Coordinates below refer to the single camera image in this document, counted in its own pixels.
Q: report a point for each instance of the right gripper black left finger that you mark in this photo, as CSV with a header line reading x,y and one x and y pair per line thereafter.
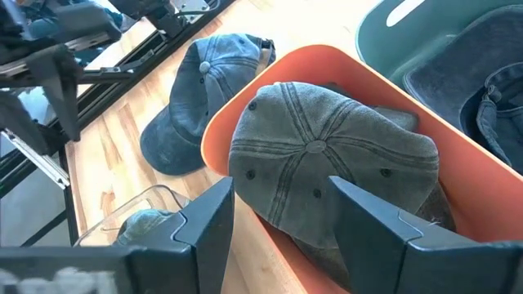
x,y
204,245

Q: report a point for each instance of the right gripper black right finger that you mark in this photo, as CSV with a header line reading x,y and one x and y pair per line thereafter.
x,y
376,253

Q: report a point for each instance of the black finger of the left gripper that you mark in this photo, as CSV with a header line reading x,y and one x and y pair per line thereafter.
x,y
22,118
63,85

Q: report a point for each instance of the olive green baseball cap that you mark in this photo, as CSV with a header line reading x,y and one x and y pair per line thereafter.
x,y
143,224

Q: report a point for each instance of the grey washed baseball cap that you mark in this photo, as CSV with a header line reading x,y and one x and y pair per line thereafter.
x,y
318,163

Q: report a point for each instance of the blue denim baseball cap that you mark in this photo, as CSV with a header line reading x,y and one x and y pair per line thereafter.
x,y
204,102

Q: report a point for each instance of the dark charcoal baseball cap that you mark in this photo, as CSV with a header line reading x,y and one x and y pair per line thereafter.
x,y
457,81

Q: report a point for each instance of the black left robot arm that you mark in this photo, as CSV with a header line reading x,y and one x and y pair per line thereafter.
x,y
163,14

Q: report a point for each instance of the clear plastic bin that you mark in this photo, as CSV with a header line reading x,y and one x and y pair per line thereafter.
x,y
135,202

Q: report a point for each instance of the orange plastic bin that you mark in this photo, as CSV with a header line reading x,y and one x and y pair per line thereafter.
x,y
470,183

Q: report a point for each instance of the teal plastic bin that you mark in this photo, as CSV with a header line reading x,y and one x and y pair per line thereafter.
x,y
392,45

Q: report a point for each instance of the black aluminium table frame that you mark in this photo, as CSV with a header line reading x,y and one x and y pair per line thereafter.
x,y
122,77

